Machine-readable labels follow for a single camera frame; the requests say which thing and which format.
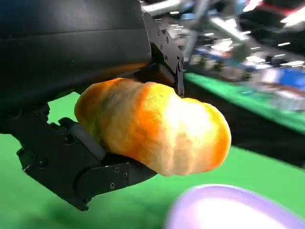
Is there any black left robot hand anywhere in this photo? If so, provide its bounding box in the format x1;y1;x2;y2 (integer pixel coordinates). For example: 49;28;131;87
0;0;185;212

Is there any lilac plate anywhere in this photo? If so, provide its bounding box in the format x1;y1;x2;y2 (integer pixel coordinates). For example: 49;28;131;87
164;184;305;229

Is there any orange white toy bread roll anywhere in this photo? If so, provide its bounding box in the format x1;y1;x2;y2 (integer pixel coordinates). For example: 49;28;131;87
74;78;232;177

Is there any grey aluminium frame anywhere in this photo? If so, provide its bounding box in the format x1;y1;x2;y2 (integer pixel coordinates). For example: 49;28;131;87
183;0;215;65

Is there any black backdrop cloth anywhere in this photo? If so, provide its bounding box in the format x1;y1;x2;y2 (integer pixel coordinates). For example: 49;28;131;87
182;80;305;170

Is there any green table cloth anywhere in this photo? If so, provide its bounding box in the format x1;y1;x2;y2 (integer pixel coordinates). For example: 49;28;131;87
0;92;305;229

